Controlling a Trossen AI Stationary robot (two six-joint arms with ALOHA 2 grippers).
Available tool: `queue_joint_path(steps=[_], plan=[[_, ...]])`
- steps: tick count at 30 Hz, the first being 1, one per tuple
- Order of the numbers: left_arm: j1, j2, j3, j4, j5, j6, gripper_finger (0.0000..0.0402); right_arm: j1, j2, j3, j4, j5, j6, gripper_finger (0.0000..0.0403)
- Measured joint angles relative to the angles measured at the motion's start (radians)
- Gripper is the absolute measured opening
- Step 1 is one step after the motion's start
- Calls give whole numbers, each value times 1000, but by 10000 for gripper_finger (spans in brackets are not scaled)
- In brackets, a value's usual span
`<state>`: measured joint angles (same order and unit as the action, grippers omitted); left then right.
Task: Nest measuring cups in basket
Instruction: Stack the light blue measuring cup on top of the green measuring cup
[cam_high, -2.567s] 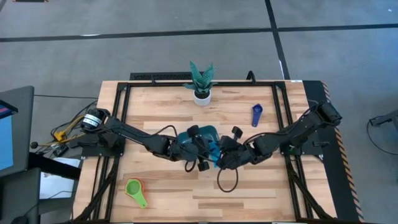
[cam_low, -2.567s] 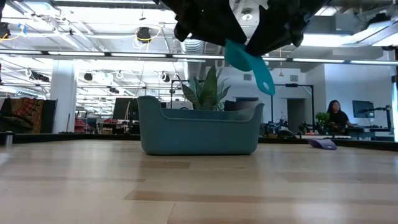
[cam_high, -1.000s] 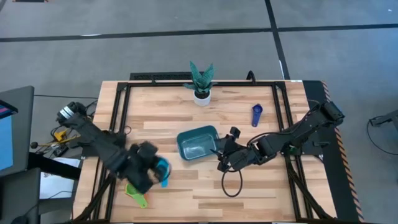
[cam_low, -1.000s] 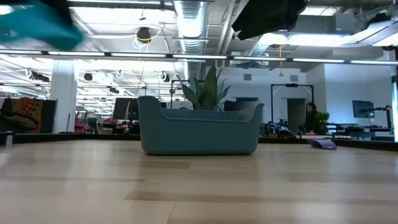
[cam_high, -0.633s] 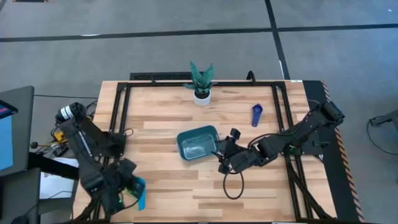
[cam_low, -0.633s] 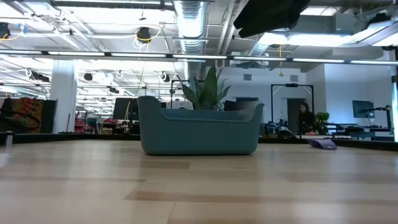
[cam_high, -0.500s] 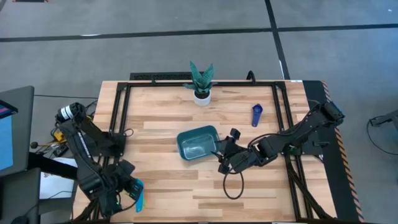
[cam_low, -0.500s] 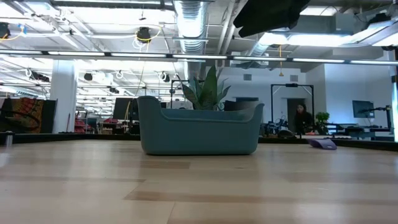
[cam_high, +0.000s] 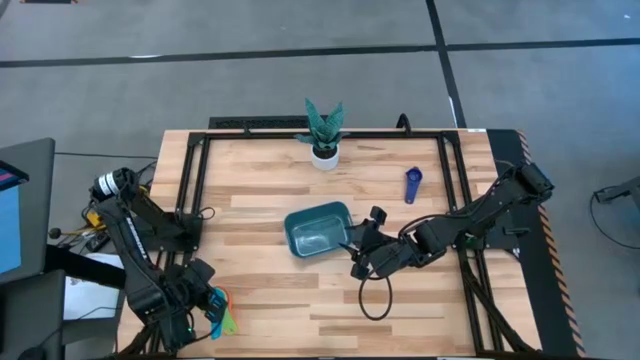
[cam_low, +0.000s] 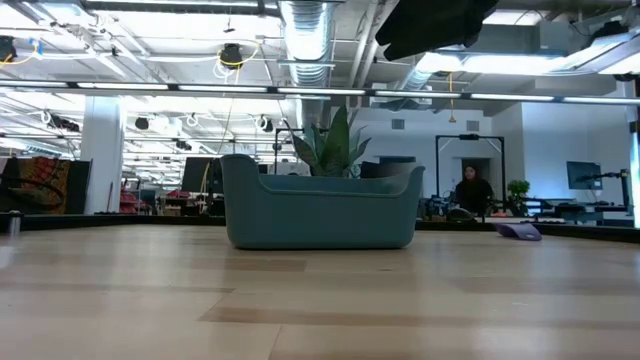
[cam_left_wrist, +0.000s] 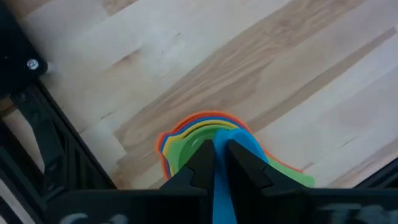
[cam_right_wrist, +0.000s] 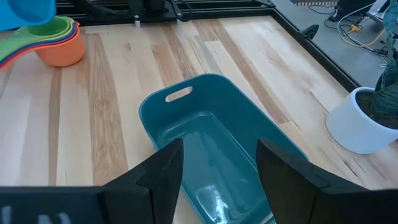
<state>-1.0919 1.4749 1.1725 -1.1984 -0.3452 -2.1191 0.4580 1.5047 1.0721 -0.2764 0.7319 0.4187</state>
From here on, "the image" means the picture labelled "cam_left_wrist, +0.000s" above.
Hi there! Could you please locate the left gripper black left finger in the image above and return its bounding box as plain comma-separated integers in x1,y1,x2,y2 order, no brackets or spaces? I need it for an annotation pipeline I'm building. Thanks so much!
159,139,216,197

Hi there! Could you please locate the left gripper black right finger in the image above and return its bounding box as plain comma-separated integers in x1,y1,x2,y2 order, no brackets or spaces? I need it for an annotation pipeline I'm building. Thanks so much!
226,139,308,197

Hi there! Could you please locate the turquoise measuring cup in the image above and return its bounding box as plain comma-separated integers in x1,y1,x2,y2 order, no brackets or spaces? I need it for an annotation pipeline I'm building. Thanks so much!
212,128,270,224

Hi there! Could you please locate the yellow measuring cup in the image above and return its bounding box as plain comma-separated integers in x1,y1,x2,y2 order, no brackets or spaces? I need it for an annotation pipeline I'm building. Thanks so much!
162,119,241,170

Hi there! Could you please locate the orange measuring cup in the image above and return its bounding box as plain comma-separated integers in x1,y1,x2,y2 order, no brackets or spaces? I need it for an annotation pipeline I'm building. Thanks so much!
155,110,304,182

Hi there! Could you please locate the black robot mounting frame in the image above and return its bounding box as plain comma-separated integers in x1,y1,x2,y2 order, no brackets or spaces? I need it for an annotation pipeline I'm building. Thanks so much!
0,0,118,224

